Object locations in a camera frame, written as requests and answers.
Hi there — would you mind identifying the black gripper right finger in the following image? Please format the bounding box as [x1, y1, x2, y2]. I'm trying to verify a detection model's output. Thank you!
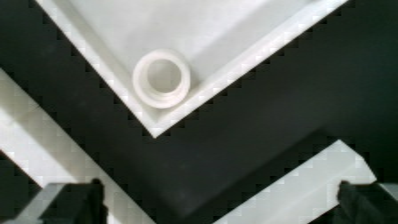
[332, 181, 398, 224]

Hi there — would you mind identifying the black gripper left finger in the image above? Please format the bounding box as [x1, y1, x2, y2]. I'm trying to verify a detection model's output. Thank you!
[39, 179, 108, 224]

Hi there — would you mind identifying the white square tabletop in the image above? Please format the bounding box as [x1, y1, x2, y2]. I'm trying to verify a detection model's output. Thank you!
[33, 0, 348, 136]

